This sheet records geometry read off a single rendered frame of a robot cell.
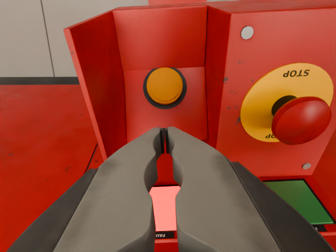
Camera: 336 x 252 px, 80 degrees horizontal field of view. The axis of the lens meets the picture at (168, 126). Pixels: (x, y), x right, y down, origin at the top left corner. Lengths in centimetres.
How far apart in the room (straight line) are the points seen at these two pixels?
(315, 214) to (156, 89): 18
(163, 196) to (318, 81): 16
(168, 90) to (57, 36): 86
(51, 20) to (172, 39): 85
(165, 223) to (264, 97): 13
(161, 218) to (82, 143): 42
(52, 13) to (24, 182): 70
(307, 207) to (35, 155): 55
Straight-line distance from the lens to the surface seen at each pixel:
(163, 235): 19
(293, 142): 18
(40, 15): 105
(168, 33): 22
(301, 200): 23
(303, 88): 19
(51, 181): 51
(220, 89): 17
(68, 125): 68
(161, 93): 21
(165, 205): 20
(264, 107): 18
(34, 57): 112
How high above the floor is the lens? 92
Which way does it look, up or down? 56 degrees down
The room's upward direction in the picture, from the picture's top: 178 degrees clockwise
